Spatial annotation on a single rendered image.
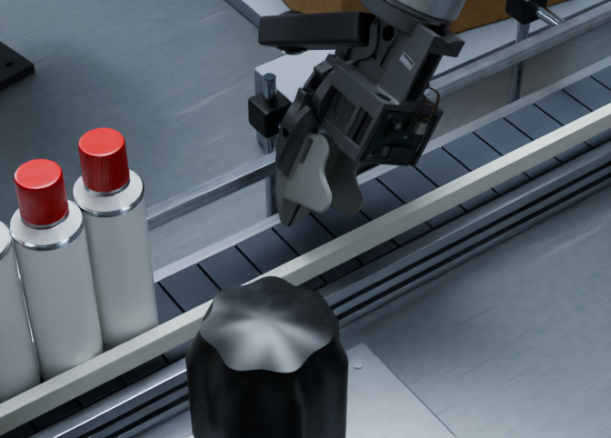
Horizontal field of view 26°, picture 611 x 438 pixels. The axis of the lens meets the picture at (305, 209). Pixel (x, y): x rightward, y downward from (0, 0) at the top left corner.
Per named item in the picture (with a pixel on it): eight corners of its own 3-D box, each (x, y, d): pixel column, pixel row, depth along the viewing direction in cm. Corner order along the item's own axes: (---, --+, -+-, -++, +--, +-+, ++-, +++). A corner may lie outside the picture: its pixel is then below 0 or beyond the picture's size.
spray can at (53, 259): (69, 407, 101) (31, 209, 87) (26, 372, 104) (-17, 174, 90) (120, 369, 104) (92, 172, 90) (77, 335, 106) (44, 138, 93)
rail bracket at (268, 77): (295, 260, 120) (294, 117, 109) (250, 214, 124) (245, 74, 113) (324, 245, 121) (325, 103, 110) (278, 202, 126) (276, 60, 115)
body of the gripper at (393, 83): (347, 170, 100) (418, 28, 95) (283, 112, 105) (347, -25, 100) (414, 174, 105) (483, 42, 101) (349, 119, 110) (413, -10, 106)
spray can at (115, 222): (110, 372, 104) (80, 174, 90) (85, 328, 107) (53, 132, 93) (171, 347, 106) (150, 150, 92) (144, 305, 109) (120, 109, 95)
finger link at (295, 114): (272, 174, 105) (318, 77, 101) (261, 164, 106) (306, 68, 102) (315, 177, 108) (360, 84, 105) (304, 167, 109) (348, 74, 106)
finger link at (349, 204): (319, 256, 107) (368, 160, 104) (278, 215, 111) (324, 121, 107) (345, 257, 109) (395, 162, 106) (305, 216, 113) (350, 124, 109)
